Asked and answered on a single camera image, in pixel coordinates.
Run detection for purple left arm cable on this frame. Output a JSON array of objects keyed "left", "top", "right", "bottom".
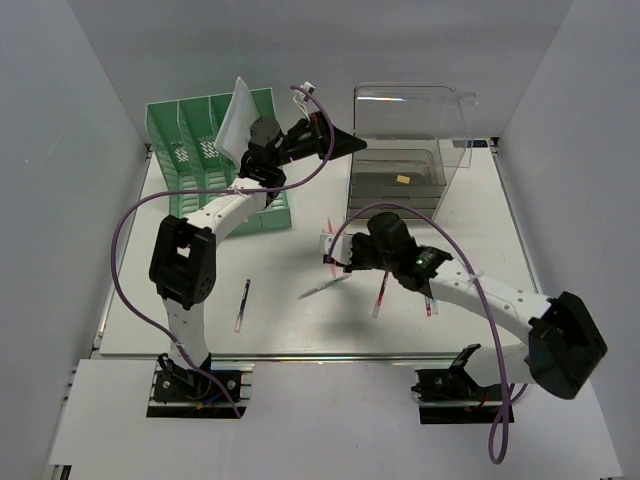
[{"left": 110, "top": 85, "right": 336, "bottom": 417}]

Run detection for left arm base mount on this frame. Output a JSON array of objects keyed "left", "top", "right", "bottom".
[{"left": 146, "top": 354, "right": 252, "bottom": 420}]

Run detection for clear plastic document folder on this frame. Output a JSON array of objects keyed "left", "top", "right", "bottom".
[{"left": 214, "top": 77, "right": 259, "bottom": 169}]

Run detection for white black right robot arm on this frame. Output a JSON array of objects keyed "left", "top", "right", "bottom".
[{"left": 326, "top": 212, "right": 608, "bottom": 400}]

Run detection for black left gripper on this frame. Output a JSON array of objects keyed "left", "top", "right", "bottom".
[{"left": 272, "top": 111, "right": 366, "bottom": 168}]

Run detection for clear acrylic drawer cabinet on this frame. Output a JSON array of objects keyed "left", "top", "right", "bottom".
[{"left": 347, "top": 82, "right": 477, "bottom": 218}]

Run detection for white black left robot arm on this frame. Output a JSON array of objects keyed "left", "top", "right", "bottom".
[{"left": 149, "top": 111, "right": 367, "bottom": 399}]

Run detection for dark red pen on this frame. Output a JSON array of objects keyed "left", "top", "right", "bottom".
[{"left": 372, "top": 271, "right": 390, "bottom": 319}]

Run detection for green file organizer rack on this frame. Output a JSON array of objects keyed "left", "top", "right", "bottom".
[{"left": 145, "top": 87, "right": 294, "bottom": 242}]

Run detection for red pink pen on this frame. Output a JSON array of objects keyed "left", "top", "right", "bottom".
[{"left": 327, "top": 217, "right": 338, "bottom": 279}]

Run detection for grey clear pen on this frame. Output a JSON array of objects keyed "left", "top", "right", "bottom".
[{"left": 297, "top": 274, "right": 351, "bottom": 300}]

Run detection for dark blue pen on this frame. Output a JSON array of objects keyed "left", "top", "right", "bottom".
[{"left": 234, "top": 279, "right": 251, "bottom": 333}]

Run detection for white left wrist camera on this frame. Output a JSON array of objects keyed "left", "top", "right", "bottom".
[{"left": 293, "top": 81, "right": 315, "bottom": 118}]

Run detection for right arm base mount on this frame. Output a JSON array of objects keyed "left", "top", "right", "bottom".
[{"left": 411, "top": 344, "right": 503, "bottom": 425}]

